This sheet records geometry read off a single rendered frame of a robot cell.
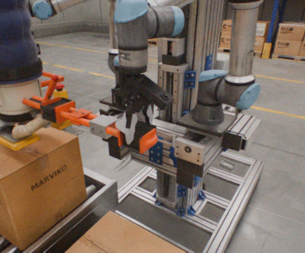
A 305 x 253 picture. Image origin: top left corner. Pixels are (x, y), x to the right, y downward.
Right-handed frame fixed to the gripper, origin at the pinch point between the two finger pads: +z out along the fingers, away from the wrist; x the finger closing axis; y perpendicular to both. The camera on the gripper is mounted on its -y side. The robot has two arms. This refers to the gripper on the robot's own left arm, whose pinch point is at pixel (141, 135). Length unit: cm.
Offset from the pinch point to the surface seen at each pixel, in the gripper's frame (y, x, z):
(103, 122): 12.8, 2.0, -1.4
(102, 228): 31, -9, 66
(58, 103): 36.9, -0.3, -1.5
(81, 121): 21.2, 3.6, -0.2
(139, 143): -1.9, 3.5, 0.5
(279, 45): 81, -708, 82
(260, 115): 23, -318, 119
